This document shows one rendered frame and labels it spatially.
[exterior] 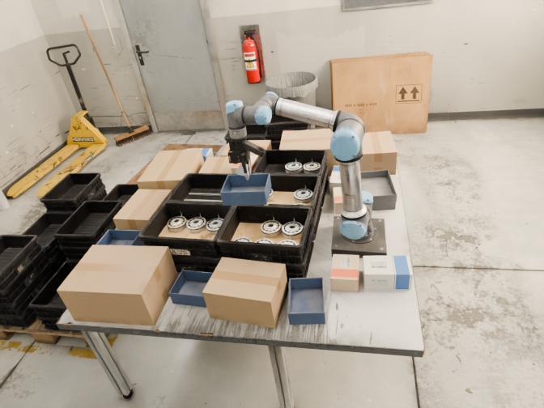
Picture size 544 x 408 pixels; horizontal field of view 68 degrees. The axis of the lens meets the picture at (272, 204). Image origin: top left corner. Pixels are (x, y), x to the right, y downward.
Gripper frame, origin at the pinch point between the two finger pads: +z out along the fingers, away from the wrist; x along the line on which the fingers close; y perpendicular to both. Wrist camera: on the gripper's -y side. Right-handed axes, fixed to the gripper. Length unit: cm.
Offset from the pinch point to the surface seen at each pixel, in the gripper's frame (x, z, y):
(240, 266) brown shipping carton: 29.1, 29.5, 0.3
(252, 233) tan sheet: 2.2, 30.0, 1.9
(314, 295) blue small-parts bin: 27, 45, -31
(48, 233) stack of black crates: -47, 70, 179
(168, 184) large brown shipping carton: -36, 22, 63
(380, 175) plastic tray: -65, 30, -60
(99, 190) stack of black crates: -90, 56, 158
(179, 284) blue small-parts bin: 29, 42, 32
